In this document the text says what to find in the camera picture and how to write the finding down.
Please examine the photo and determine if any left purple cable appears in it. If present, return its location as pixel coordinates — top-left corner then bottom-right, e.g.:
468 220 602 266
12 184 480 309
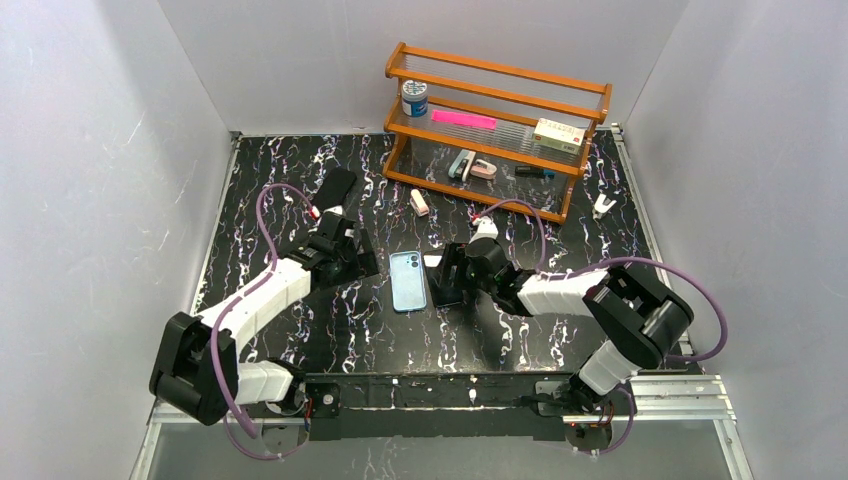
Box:
209 183 326 462

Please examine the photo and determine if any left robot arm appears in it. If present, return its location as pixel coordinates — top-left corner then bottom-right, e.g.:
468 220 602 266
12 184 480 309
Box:
149 212 379 426

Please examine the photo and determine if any pink flat ruler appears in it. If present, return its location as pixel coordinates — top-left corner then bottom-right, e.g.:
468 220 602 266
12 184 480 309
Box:
431 110 497 130

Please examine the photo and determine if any light blue phone case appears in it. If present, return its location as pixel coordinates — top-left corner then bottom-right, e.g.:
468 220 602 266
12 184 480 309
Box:
389 251 427 313

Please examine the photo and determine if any small pink stapler on table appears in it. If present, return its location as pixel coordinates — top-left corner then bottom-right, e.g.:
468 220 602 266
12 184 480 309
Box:
410 189 430 217

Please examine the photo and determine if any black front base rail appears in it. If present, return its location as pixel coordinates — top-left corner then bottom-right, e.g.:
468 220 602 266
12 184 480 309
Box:
305 372 579 441

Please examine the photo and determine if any phone with black screen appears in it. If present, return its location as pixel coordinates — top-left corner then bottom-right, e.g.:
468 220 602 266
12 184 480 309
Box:
423 252 464 308

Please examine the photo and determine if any blue white round jar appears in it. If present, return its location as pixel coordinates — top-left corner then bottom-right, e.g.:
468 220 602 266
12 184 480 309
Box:
400 80 429 118

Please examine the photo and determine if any white staple remover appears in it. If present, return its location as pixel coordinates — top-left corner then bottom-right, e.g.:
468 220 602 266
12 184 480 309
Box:
592 193 617 220

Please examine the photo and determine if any pink white stapler on shelf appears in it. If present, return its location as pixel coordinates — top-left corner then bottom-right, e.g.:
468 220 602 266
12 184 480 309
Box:
469 160 498 180

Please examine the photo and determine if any teal white stapler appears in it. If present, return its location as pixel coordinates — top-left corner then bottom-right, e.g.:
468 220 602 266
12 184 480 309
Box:
448 149 476 182

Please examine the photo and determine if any white red cardboard box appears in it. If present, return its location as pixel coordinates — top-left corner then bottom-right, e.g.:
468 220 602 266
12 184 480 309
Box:
532 118 586 154

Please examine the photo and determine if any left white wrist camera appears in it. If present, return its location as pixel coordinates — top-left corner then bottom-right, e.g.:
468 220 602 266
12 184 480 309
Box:
309 205 344 222

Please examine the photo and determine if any black blue marker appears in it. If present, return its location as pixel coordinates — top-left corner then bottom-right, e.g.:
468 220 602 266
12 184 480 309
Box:
514 165 556 179

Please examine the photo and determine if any orange wooden two-tier shelf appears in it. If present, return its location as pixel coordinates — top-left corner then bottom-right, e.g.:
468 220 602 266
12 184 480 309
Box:
383 42 613 224

